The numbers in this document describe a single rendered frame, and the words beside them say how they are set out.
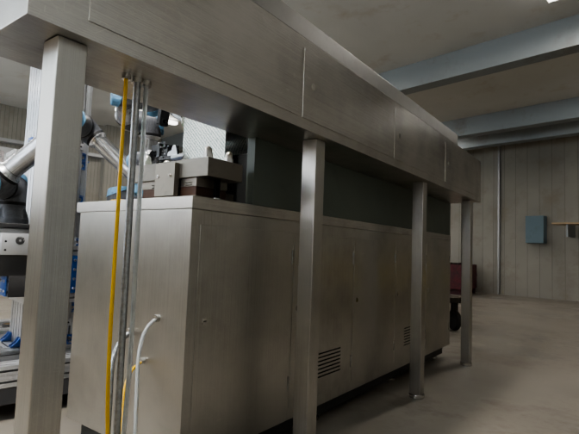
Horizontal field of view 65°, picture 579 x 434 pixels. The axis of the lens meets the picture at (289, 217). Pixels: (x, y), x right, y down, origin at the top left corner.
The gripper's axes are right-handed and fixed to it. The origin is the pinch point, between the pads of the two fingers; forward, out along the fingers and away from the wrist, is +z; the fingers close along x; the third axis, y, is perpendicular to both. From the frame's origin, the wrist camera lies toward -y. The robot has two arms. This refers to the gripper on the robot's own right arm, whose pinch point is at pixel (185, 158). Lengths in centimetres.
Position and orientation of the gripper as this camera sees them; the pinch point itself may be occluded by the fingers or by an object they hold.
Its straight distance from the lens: 185.0
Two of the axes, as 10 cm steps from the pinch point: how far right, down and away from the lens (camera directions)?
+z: 8.0, -0.1, -5.9
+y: 0.4, -10.0, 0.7
